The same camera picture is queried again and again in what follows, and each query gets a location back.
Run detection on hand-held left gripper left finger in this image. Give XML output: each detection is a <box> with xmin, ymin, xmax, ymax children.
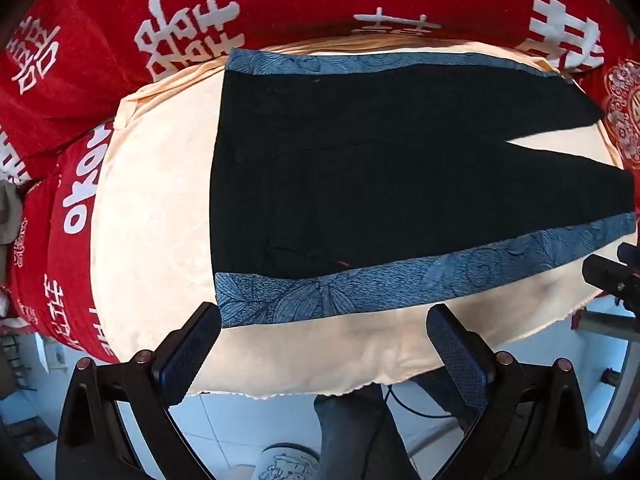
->
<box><xmin>55</xmin><ymin>302</ymin><xmax>222</xmax><ymax>480</ymax></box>

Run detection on metal frame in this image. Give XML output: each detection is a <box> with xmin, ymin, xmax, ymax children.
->
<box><xmin>574</xmin><ymin>309</ymin><xmax>640</xmax><ymax>466</ymax></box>

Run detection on black cable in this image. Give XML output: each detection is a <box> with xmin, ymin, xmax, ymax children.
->
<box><xmin>384</xmin><ymin>385</ymin><xmax>453</xmax><ymax>420</ymax></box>

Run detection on cream blanket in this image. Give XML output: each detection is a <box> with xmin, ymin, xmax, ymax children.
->
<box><xmin>92</xmin><ymin>35</ymin><xmax>636</xmax><ymax>402</ymax></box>

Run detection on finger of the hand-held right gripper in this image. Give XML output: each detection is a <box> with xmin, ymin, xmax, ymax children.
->
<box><xmin>582</xmin><ymin>242</ymin><xmax>640</xmax><ymax>312</ymax></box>

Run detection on red printed blanket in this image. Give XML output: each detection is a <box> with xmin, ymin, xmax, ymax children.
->
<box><xmin>0</xmin><ymin>0</ymin><xmax>640</xmax><ymax>366</ymax></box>

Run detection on person's leg in jeans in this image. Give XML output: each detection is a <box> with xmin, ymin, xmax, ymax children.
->
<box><xmin>314</xmin><ymin>384</ymin><xmax>426</xmax><ymax>480</ymax></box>

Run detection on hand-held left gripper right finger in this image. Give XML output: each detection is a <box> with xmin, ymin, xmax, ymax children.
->
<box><xmin>426</xmin><ymin>303</ymin><xmax>594</xmax><ymax>480</ymax></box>

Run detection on white printed slipper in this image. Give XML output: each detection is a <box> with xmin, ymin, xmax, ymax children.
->
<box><xmin>254</xmin><ymin>442</ymin><xmax>321</xmax><ymax>480</ymax></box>

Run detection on black pants with blue trim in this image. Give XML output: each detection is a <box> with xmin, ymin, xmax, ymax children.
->
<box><xmin>210</xmin><ymin>47</ymin><xmax>638</xmax><ymax>331</ymax></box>

